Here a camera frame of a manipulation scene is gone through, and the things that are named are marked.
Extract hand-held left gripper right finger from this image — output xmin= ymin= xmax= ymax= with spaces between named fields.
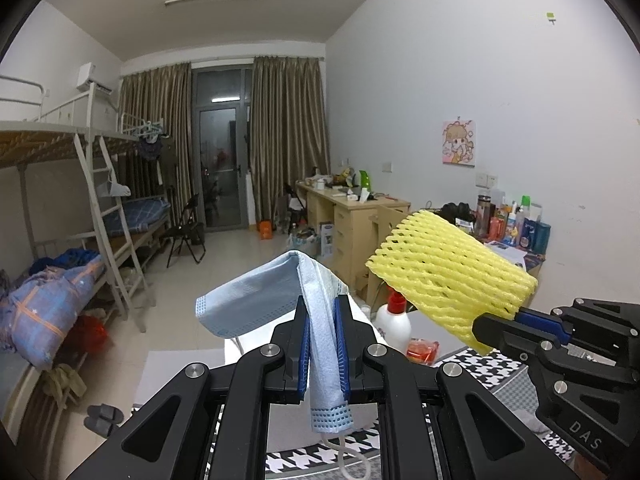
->
xmin=334 ymin=294 xmax=581 ymax=480

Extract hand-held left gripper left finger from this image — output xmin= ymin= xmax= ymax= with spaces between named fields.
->
xmin=70 ymin=296 xmax=311 ymax=480

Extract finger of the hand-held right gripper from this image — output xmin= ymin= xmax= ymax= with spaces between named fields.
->
xmin=471 ymin=312 xmax=631 ymax=411
xmin=512 ymin=297 xmax=640 ymax=361

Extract blue face mask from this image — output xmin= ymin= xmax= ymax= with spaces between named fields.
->
xmin=195 ymin=251 xmax=373 ymax=480

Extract yellow foam net sleeve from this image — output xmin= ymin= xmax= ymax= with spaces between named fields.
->
xmin=365 ymin=210 xmax=538 ymax=356

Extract black white houndstooth cloth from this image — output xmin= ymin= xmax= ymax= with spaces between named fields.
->
xmin=265 ymin=347 xmax=640 ymax=480

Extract white spray bottle red nozzle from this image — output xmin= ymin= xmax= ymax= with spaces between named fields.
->
xmin=374 ymin=290 xmax=413 ymax=353

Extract white printed paper sheet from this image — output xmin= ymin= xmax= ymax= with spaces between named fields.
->
xmin=485 ymin=240 xmax=528 ymax=268

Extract small red clear box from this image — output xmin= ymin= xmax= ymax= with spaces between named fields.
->
xmin=406 ymin=337 xmax=441 ymax=365

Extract row of toiletry bottles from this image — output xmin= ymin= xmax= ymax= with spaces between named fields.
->
xmin=475 ymin=192 xmax=552 ymax=256

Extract white carton with blue print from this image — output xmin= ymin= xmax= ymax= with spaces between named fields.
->
xmin=317 ymin=221 xmax=335 ymax=261

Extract light wooden desk with drawers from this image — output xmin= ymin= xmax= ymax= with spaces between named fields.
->
xmin=295 ymin=180 xmax=413 ymax=291

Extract pile of desk clutter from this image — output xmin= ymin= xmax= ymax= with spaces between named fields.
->
xmin=305 ymin=167 xmax=361 ymax=197

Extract black slipper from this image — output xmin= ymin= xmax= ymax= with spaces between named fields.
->
xmin=84 ymin=416 xmax=115 ymax=438
xmin=87 ymin=403 xmax=124 ymax=423

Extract red plastic bag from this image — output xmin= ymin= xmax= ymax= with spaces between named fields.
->
xmin=75 ymin=312 xmax=108 ymax=356

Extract blue checked mattress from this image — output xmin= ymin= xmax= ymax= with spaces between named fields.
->
xmin=102 ymin=197 xmax=172 ymax=236

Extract white metal bed ladder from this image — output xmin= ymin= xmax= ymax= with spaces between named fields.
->
xmin=74 ymin=132 xmax=151 ymax=333

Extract brown curtain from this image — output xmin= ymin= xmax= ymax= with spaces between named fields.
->
xmin=119 ymin=61 xmax=193 ymax=226
xmin=250 ymin=55 xmax=331 ymax=223

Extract glass balcony door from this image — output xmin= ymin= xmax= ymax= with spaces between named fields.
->
xmin=191 ymin=65 xmax=253 ymax=231

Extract yellowish crumpled cloth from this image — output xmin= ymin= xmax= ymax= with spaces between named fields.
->
xmin=42 ymin=362 xmax=87 ymax=408

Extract dark hanging clothes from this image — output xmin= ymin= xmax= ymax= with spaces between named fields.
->
xmin=136 ymin=135 xmax=166 ymax=163

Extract blue plaid quilt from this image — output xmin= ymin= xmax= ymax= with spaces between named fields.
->
xmin=0 ymin=255 xmax=108 ymax=368

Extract white metal bunk bed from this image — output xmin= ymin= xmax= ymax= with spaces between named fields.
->
xmin=117 ymin=112 xmax=173 ymax=271
xmin=0 ymin=75 xmax=151 ymax=426

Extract white air conditioner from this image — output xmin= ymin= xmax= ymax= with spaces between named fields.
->
xmin=76 ymin=62 xmax=113 ymax=93

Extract cartoon wall poster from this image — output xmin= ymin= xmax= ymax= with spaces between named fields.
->
xmin=441 ymin=120 xmax=476 ymax=166

